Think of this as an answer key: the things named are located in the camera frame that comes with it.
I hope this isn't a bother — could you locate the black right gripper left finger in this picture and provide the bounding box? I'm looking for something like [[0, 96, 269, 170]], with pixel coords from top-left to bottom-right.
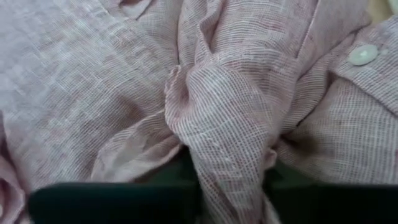
[[29, 151, 203, 224]]

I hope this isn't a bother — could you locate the pink linen shirt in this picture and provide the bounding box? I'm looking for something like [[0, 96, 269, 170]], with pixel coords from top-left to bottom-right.
[[0, 0, 398, 224]]

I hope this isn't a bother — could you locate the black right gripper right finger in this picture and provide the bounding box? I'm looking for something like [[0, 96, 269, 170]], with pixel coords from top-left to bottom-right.
[[263, 161, 398, 224]]

